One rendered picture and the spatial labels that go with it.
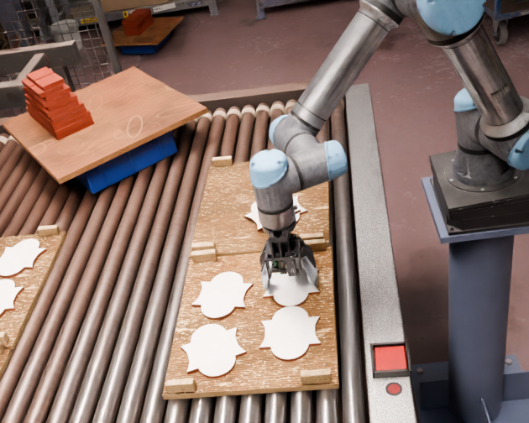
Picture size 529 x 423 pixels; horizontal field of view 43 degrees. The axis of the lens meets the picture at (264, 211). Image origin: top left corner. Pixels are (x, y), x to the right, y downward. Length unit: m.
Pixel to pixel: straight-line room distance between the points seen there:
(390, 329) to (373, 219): 0.37
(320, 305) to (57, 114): 1.05
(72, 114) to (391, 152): 2.00
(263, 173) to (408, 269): 1.73
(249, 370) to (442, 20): 0.76
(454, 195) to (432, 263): 1.25
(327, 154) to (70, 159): 0.93
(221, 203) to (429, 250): 1.39
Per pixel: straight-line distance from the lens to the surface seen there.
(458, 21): 1.31
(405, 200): 3.31
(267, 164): 1.28
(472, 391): 2.28
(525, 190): 1.72
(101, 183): 2.05
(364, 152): 1.98
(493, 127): 1.53
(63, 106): 2.13
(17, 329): 1.68
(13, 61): 3.05
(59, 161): 2.04
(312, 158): 1.32
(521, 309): 2.79
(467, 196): 1.71
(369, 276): 1.56
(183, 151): 2.15
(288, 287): 1.52
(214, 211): 1.81
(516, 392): 2.46
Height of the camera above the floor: 1.98
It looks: 36 degrees down
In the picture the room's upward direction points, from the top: 11 degrees counter-clockwise
